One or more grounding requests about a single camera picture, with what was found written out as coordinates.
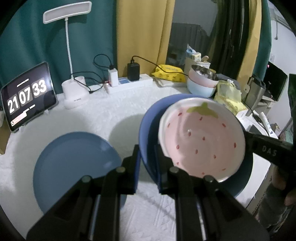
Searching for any yellow curtain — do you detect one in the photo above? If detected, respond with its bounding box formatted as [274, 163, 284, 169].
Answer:
[116, 1, 175, 77]

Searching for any white charger adapter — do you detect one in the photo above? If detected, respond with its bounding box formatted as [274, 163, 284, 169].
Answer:
[108, 68, 119, 87]

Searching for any pink strawberry bowl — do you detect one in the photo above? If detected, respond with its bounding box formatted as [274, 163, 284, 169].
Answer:
[158, 97, 245, 182]

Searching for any white desk lamp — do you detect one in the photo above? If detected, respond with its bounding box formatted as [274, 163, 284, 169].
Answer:
[43, 1, 92, 109]

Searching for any pink steel-lined bowl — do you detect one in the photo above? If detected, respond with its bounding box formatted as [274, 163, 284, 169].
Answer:
[189, 65, 218, 88]

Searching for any light blue plate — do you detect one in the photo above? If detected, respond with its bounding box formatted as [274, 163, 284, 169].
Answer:
[33, 132, 122, 213]

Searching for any tablet showing clock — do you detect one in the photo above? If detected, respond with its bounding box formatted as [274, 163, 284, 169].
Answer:
[1, 62, 58, 133]

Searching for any yellow wet wipes pack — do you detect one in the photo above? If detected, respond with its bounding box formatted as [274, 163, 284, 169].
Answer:
[152, 65, 186, 83]

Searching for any teal curtain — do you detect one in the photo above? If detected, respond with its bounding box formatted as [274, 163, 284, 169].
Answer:
[1, 1, 117, 93]

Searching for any cardboard box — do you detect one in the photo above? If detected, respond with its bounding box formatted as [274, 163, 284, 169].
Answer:
[0, 110, 11, 155]

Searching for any white power strip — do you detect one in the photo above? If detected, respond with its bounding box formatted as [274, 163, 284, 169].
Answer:
[104, 74, 153, 94]

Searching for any black charger adapter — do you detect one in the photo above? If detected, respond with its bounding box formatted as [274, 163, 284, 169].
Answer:
[127, 60, 140, 81]

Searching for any white textured tablecloth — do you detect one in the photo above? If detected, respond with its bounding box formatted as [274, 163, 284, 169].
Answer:
[0, 81, 273, 241]

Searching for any light blue stacked bowl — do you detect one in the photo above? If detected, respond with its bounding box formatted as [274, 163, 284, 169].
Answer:
[187, 78, 216, 98]

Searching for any steel thermos bottle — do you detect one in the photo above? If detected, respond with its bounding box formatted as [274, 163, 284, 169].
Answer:
[242, 75, 266, 116]

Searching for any dark blue bowl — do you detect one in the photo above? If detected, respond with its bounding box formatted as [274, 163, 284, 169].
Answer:
[138, 93, 253, 197]

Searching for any yellow tissue box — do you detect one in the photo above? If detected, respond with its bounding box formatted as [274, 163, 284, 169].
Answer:
[214, 79, 247, 116]

